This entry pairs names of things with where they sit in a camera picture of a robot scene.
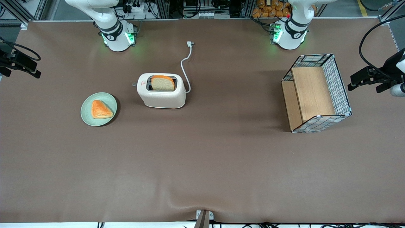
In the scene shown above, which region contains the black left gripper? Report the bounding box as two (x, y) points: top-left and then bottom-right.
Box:
(348, 65), (396, 93)

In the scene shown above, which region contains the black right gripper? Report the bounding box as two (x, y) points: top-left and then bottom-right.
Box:
(0, 51), (41, 79)

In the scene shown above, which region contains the white two-slot toaster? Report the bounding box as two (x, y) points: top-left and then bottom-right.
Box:
(132, 73), (186, 109)

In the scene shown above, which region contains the pale green round plate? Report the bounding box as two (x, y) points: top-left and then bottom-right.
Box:
(80, 92), (118, 127)

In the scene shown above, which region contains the orange triangular puff pastry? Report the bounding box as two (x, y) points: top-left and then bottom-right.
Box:
(91, 100), (114, 119)

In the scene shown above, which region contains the bag of orange bread rolls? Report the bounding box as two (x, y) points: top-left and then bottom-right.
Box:
(252, 0), (291, 18)

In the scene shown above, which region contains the white power strip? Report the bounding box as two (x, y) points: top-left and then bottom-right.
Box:
(126, 2), (150, 13)

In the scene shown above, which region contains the bread slice with orange crust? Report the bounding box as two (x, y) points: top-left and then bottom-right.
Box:
(151, 75), (175, 92)

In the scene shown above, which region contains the brown table cover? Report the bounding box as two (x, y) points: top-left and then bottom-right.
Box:
(0, 17), (405, 224)

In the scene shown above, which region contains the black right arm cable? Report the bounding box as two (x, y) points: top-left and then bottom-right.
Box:
(0, 37), (41, 61)

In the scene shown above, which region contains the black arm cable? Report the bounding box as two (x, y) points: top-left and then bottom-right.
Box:
(359, 14), (405, 79)
(0, 37), (41, 61)

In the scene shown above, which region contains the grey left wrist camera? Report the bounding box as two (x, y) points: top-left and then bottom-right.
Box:
(390, 83), (405, 97)

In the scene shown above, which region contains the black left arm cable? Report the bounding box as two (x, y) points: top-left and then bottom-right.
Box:
(359, 14), (405, 79)

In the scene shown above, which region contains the wire basket with wooden shelf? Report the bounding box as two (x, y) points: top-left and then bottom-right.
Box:
(281, 54), (352, 133)

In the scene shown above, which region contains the aluminium frame profile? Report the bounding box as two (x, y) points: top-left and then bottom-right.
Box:
(378, 0), (405, 24)
(0, 0), (48, 26)

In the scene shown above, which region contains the white power cord with plug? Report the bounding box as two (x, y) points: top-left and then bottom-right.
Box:
(180, 41), (195, 93)

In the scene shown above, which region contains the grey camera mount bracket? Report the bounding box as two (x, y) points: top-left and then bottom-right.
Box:
(196, 210), (214, 228)

